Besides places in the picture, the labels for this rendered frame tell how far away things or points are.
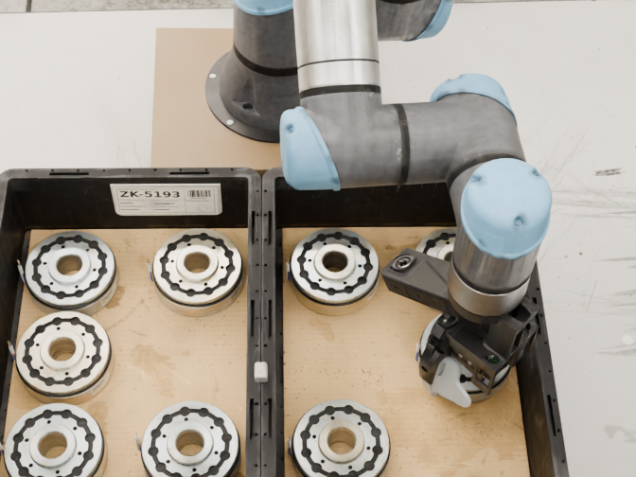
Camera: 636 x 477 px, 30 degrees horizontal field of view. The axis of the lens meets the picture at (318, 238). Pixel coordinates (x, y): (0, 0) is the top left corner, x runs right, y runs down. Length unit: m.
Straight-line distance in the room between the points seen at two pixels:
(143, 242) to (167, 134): 0.19
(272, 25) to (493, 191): 0.52
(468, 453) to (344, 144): 0.41
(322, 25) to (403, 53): 0.73
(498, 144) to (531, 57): 0.75
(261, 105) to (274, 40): 0.11
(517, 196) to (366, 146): 0.14
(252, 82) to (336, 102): 0.49
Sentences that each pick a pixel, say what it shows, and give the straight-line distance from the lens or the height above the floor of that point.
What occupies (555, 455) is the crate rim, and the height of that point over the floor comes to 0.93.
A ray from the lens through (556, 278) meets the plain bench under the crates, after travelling 1.58.
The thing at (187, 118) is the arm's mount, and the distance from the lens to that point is 1.58.
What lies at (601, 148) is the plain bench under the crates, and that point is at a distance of 1.73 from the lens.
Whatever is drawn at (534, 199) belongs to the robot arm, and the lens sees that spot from 1.01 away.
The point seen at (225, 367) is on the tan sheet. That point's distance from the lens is 1.33.
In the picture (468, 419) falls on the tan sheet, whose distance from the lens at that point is 1.32.
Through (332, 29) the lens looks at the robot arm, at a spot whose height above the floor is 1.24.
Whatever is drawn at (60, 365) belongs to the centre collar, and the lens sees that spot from 1.31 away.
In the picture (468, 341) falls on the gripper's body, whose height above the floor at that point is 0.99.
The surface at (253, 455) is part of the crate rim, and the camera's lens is 1.18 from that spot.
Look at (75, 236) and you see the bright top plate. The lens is 1.41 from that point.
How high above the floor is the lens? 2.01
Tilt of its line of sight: 56 degrees down
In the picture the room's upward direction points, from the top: 2 degrees clockwise
